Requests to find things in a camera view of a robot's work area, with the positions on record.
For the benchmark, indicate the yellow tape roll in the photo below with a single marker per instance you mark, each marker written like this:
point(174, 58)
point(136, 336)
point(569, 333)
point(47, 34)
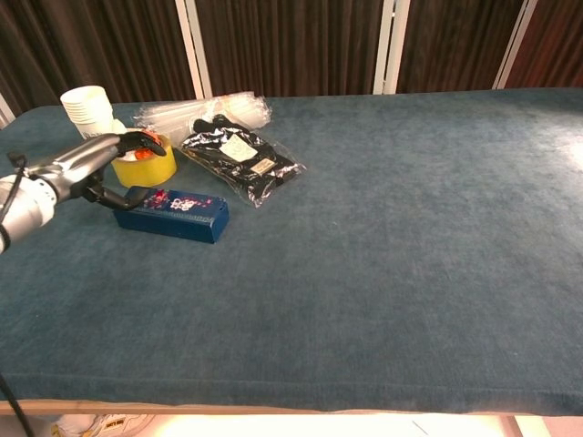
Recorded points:
point(146, 170)

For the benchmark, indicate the orange wrapper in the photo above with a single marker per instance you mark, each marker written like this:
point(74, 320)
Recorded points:
point(145, 155)

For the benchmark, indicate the white yellow sneaker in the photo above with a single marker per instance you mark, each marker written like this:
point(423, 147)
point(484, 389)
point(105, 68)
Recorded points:
point(114, 425)

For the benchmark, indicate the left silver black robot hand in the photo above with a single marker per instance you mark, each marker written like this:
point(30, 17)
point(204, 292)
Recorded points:
point(82, 159)

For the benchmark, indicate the white frame post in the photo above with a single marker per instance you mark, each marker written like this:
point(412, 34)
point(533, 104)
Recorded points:
point(193, 50)
point(514, 45)
point(5, 111)
point(391, 45)

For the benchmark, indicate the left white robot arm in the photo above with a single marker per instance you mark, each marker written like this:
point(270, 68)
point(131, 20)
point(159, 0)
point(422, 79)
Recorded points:
point(23, 209)

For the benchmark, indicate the black gloves in plastic bag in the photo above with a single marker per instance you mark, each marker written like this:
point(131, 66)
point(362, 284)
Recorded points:
point(241, 159)

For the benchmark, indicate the blue folding glasses case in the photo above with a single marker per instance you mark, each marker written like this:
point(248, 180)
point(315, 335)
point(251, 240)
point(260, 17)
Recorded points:
point(182, 220)

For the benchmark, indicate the bag of clear straws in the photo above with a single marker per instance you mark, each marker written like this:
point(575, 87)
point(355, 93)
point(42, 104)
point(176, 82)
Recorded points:
point(237, 107)

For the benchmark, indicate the dark brown curtain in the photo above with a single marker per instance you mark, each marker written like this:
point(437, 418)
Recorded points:
point(296, 41)

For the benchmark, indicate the blue table cloth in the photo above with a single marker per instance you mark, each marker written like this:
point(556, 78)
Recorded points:
point(364, 250)

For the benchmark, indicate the stack of white paper cups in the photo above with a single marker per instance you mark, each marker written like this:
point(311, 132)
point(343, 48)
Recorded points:
point(88, 109)

